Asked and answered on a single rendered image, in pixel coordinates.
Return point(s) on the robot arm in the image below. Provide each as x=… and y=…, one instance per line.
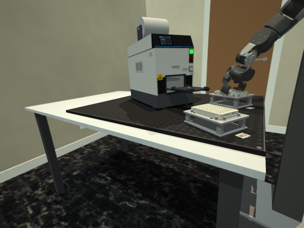
x=275, y=28

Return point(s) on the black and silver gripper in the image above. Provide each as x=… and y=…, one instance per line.
x=239, y=74

